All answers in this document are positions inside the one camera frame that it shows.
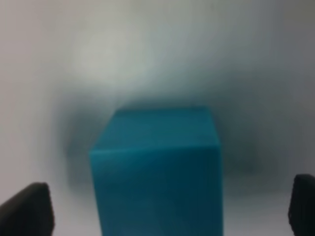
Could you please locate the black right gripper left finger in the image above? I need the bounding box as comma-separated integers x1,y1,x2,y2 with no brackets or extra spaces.
0,182,54,236

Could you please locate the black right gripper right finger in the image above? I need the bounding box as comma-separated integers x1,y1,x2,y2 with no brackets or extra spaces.
288,174,315,236

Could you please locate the blue cube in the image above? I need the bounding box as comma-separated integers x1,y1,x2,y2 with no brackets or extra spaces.
89,107,223,236

